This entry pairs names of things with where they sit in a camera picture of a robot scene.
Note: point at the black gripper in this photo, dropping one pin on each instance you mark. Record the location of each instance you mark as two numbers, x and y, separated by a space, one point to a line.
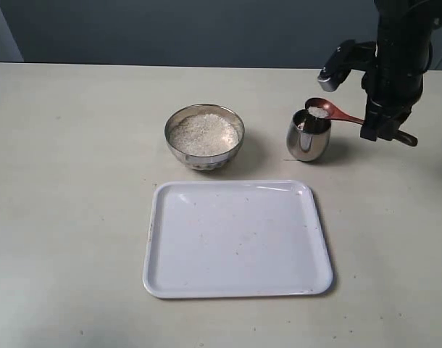
395 82

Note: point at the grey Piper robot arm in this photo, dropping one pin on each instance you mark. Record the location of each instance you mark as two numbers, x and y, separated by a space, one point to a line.
407 17

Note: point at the dark red wooden spoon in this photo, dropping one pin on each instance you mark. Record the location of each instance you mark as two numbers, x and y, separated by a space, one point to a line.
335 113

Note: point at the steel cup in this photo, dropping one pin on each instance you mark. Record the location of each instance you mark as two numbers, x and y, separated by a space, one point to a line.
308 136

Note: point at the steel bowl of rice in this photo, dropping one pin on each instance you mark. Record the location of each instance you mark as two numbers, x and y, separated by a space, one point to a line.
204 136

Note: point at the white plastic tray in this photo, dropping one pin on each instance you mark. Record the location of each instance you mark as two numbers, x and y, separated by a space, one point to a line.
223 239

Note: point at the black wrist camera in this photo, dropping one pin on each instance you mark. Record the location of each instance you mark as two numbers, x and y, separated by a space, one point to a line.
348 56

